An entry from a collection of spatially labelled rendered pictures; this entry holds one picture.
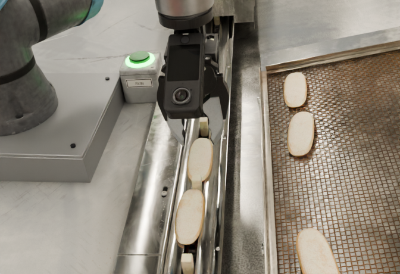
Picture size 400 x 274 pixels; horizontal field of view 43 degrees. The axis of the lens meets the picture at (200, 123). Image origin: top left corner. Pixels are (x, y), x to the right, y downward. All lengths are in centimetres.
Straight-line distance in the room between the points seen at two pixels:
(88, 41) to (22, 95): 43
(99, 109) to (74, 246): 26
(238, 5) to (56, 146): 53
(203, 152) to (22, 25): 34
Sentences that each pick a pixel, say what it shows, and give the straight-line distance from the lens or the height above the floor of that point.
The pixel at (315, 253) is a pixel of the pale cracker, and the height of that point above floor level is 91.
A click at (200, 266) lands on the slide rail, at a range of 64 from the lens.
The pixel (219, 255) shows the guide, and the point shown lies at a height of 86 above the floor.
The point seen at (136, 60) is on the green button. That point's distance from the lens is 95.
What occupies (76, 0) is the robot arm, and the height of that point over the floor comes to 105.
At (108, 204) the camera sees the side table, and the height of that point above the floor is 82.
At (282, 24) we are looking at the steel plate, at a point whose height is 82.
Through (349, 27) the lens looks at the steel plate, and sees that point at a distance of 121.
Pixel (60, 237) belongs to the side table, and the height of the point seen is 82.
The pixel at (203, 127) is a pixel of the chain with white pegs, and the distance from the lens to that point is 83.
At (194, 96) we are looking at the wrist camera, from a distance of 61.
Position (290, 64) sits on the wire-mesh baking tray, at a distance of 90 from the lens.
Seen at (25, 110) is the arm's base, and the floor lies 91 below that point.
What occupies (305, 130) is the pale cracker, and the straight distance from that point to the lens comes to 73.
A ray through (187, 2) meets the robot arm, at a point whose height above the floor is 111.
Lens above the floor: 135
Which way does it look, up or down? 36 degrees down
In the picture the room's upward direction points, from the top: 7 degrees counter-clockwise
